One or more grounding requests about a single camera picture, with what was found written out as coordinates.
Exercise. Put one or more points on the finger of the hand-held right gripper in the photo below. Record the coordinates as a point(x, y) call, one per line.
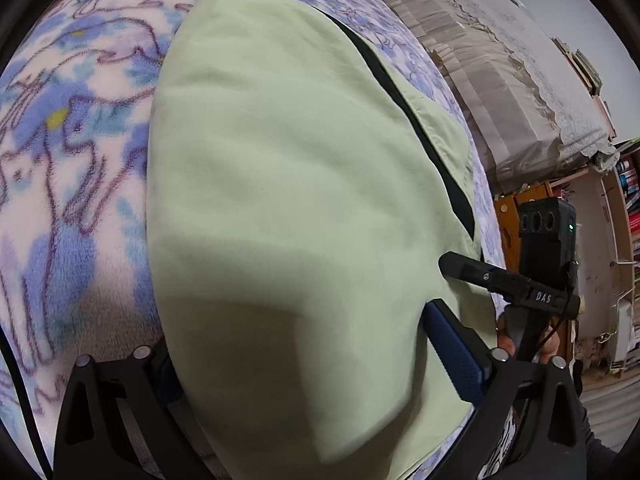
point(475, 272)

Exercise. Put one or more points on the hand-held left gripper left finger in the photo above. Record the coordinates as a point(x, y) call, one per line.
point(145, 375)

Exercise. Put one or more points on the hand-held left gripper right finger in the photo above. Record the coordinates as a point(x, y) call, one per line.
point(455, 350)

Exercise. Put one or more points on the green black hooded jacket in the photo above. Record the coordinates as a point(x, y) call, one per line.
point(300, 210)

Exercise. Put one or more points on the person's right hand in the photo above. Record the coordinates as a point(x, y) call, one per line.
point(547, 347)

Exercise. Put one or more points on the wooden bookshelf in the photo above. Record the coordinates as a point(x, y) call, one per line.
point(625, 180)

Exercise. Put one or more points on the black white printed cloth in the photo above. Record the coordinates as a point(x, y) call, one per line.
point(500, 440)

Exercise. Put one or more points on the lace covered beige furniture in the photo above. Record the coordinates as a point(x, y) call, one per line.
point(500, 85)

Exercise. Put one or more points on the stack of books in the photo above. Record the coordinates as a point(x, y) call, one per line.
point(585, 67)

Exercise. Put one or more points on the blue floral fleece blanket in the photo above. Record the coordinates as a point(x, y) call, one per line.
point(60, 160)

